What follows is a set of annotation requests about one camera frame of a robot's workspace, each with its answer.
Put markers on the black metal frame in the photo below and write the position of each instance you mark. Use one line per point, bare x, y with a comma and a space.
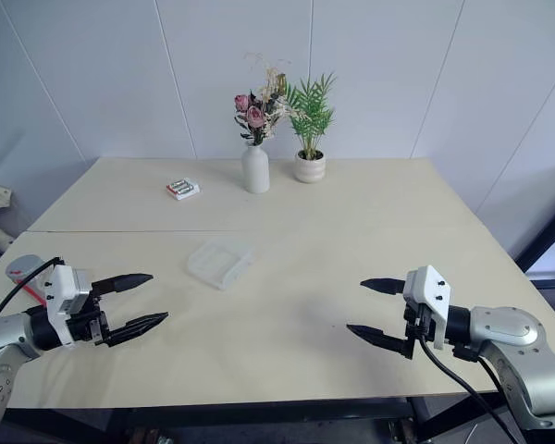
548, 236

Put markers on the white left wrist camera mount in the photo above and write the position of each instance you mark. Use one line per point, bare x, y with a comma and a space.
59, 282

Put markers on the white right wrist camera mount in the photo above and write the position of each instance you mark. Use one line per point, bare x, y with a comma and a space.
427, 289

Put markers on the cream ribbed plant pot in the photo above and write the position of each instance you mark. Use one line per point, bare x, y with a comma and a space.
310, 168

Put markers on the clear plastic tray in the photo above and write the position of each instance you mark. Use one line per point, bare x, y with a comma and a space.
219, 263

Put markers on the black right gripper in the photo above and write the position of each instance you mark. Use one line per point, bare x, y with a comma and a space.
418, 326

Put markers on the white ceramic vase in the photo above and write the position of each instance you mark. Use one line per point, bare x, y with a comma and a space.
255, 171

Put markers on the dried pink flower bouquet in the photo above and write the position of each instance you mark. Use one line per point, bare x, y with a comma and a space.
259, 108

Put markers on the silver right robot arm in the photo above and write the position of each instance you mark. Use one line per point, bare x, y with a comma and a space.
518, 342

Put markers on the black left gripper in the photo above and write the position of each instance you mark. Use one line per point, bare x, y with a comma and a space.
84, 326

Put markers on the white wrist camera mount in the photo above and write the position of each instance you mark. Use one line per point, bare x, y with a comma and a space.
59, 282
427, 289

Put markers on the battery pack red white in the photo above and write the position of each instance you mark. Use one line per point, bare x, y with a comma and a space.
182, 188

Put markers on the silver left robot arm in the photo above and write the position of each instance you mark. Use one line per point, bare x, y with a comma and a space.
9, 330

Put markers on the black table frame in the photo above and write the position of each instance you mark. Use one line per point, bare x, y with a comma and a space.
213, 414

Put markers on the green artificial palm plant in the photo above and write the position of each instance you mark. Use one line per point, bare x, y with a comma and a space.
311, 111

